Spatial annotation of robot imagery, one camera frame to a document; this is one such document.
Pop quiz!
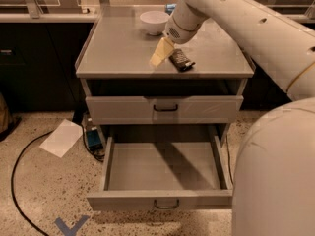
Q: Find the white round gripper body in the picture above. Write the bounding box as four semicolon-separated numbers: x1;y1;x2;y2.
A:
164;0;209;44

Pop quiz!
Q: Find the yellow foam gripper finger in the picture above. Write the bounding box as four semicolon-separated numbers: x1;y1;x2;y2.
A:
150;37;174;67

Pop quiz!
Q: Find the black rxbar chocolate wrapper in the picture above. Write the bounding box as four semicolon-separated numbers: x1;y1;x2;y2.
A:
169;49;195;72

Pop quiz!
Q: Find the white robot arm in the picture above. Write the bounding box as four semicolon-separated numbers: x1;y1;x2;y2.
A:
151;0;315;236

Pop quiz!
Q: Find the grey metal drawer cabinet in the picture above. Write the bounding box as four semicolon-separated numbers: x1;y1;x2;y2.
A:
76;6;253;141

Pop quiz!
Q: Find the closed grey upper drawer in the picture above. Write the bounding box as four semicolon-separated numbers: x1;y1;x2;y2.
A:
86;96;243;125

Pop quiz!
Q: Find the open grey middle drawer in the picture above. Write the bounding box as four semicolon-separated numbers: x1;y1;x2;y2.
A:
88;137;232;211

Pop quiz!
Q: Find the blue and white can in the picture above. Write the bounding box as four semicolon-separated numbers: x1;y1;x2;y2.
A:
165;4;176;15

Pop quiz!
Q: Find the white ceramic bowl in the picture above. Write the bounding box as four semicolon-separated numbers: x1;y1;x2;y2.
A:
140;11;169;35

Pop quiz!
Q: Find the blue power box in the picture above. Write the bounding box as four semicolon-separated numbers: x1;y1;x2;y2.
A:
86;130;102;151

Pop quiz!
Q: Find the white paper sheet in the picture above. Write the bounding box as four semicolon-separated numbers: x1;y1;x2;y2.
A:
39;119;83;158

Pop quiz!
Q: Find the blue tape floor mark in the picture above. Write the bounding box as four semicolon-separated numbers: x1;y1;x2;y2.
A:
53;215;91;236

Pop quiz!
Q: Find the black upper drawer handle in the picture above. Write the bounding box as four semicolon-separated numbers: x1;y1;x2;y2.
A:
153;104;179;112

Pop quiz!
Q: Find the black drawer handle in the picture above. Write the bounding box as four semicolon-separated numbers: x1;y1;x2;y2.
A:
153;104;179;112
154;199;180;210

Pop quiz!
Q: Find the black cable on right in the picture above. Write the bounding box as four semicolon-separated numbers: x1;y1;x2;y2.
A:
224;135;234;185

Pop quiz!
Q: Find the black cable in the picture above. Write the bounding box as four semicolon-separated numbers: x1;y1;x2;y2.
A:
224;135;234;185
9;130;55;236

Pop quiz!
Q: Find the dark counter with rail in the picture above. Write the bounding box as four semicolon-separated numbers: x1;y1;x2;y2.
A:
0;3;315;113

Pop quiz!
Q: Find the black middle drawer handle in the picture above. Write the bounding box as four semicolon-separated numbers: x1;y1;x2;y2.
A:
154;199;180;210

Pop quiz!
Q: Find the black cable on left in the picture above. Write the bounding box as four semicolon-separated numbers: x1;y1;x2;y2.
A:
9;130;55;236

